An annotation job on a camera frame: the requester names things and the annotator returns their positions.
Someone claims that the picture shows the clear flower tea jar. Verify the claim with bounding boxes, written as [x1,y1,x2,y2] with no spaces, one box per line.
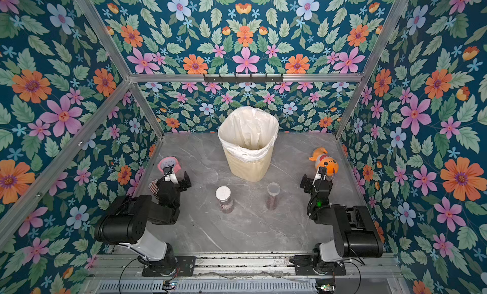
[266,182,281,210]

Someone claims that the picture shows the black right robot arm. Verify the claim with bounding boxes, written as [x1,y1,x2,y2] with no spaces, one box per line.
[300,167,384,266]

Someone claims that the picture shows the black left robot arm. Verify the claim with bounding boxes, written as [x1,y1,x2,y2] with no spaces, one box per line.
[95,172,192,263]

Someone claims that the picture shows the striped flag pattern can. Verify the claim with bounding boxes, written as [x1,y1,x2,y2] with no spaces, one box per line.
[148,180,159,200]

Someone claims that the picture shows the orange plush toy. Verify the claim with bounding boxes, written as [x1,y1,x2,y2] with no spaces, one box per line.
[309,148,339,177]

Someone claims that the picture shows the pink alarm clock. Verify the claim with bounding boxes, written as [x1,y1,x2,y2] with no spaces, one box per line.
[157,157,181,174]

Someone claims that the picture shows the clear jar with white lid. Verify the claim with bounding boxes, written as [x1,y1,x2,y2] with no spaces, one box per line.
[215,186,233,214]

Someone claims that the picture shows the cream ribbed trash bin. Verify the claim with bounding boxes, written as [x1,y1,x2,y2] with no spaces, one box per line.
[224,146,274,182]

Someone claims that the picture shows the white plastic bin liner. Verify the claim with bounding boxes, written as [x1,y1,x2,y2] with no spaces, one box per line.
[218,106,279,162]

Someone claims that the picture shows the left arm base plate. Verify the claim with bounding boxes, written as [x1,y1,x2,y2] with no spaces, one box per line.
[142,256,196,278]

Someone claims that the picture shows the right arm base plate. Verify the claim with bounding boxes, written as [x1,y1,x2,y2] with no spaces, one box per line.
[289,255,346,277]

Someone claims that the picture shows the black hook rail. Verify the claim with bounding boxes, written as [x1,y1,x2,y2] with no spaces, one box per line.
[203,74,284,83]

